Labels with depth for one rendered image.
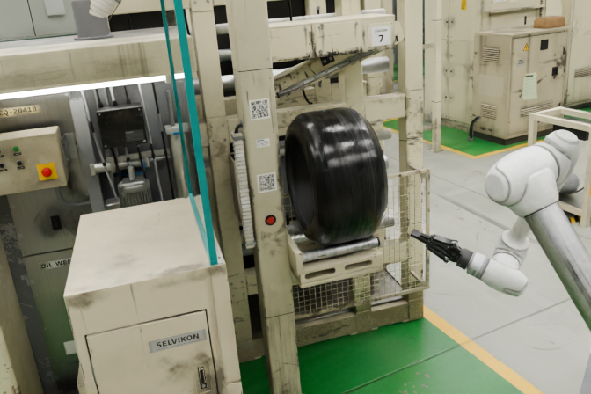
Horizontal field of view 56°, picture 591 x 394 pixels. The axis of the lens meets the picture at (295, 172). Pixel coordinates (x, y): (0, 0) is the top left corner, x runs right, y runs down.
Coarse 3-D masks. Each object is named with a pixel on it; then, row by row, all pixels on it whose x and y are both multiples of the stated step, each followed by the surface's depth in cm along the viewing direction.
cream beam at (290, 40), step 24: (288, 24) 231; (312, 24) 228; (336, 24) 230; (360, 24) 234; (384, 24) 236; (288, 48) 228; (312, 48) 231; (336, 48) 234; (360, 48) 236; (384, 48) 240
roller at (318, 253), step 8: (360, 240) 227; (368, 240) 227; (376, 240) 228; (320, 248) 223; (328, 248) 223; (336, 248) 223; (344, 248) 224; (352, 248) 225; (360, 248) 226; (368, 248) 228; (304, 256) 220; (312, 256) 221; (320, 256) 222; (328, 256) 223
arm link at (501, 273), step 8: (496, 256) 206; (504, 256) 204; (512, 256) 205; (488, 264) 201; (496, 264) 201; (504, 264) 201; (512, 264) 202; (488, 272) 200; (496, 272) 199; (504, 272) 199; (512, 272) 199; (520, 272) 200; (480, 280) 204; (488, 280) 201; (496, 280) 199; (504, 280) 198; (512, 280) 198; (520, 280) 198; (528, 280) 199; (496, 288) 201; (504, 288) 199; (512, 288) 198; (520, 288) 197
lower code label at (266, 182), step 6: (264, 174) 213; (270, 174) 214; (258, 180) 213; (264, 180) 214; (270, 180) 214; (258, 186) 214; (264, 186) 214; (270, 186) 215; (276, 186) 216; (264, 192) 215
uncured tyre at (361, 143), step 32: (288, 128) 231; (320, 128) 209; (352, 128) 210; (288, 160) 244; (320, 160) 203; (352, 160) 204; (320, 192) 204; (352, 192) 204; (384, 192) 210; (320, 224) 210; (352, 224) 211
